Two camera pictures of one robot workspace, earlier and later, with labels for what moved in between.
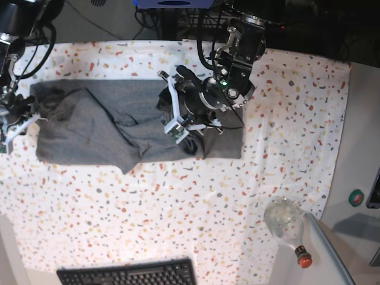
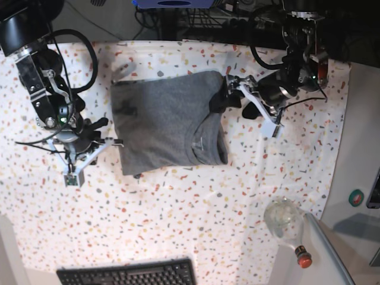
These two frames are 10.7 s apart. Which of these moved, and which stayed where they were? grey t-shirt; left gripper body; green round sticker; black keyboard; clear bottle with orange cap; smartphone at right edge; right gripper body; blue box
Moved: right gripper body; grey t-shirt; left gripper body
Stayed: black keyboard; green round sticker; smartphone at right edge; clear bottle with orange cap; blue box
